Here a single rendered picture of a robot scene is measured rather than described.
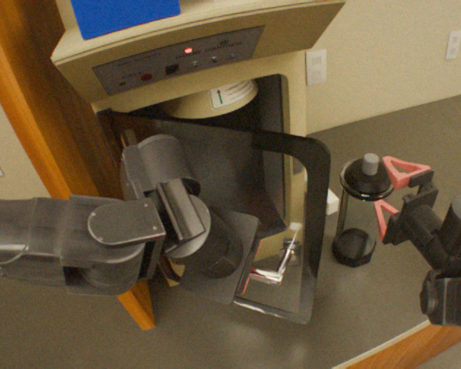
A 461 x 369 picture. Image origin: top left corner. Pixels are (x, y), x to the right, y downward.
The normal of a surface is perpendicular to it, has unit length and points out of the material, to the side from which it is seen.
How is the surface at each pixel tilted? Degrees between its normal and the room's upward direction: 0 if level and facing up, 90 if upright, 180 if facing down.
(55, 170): 90
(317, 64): 90
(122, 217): 26
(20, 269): 99
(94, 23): 90
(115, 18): 90
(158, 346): 0
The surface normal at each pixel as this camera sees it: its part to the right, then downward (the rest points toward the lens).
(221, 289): -0.29, -0.40
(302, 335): -0.12, -0.74
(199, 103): -0.09, 0.32
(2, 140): 0.30, 0.61
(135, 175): 0.32, -0.64
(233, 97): 0.45, 0.17
